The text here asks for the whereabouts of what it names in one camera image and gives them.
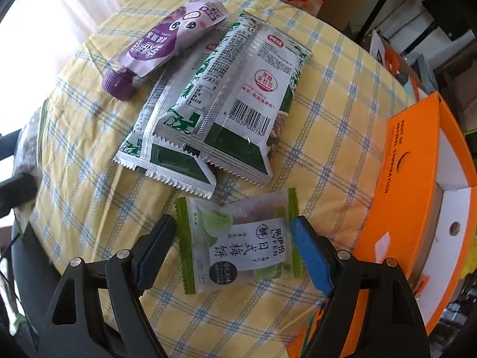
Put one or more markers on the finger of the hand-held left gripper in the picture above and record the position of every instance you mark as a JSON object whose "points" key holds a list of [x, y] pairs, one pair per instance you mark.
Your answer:
{"points": [[20, 190], [9, 142]]}

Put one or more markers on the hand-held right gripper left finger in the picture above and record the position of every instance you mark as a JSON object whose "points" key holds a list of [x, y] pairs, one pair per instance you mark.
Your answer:
{"points": [[149, 261]]}

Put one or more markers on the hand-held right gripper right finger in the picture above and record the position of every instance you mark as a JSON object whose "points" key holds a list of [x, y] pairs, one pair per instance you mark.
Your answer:
{"points": [[313, 257]]}

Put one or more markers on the green plum cake packet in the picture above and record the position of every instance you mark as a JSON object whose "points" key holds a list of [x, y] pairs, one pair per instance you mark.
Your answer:
{"points": [[238, 246], [29, 138]]}

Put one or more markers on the green white seaweed packet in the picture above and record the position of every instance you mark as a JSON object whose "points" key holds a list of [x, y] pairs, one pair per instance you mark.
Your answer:
{"points": [[130, 149], [179, 166], [242, 100]]}

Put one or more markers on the orange cardboard box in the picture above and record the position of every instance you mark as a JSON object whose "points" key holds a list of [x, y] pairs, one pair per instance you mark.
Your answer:
{"points": [[410, 179]]}

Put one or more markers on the purple jelly pouch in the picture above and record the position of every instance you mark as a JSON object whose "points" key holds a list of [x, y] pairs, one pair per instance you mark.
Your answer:
{"points": [[164, 41]]}

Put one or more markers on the yellow plaid tablecloth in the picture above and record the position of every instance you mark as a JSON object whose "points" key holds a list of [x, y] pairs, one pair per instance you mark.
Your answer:
{"points": [[316, 149]]}

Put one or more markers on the white sheer curtain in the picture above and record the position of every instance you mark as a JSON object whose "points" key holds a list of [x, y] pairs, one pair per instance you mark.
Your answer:
{"points": [[56, 15]]}

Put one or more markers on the black speaker stand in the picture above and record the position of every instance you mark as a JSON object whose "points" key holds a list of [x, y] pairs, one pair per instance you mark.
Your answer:
{"points": [[376, 7], [432, 18]]}

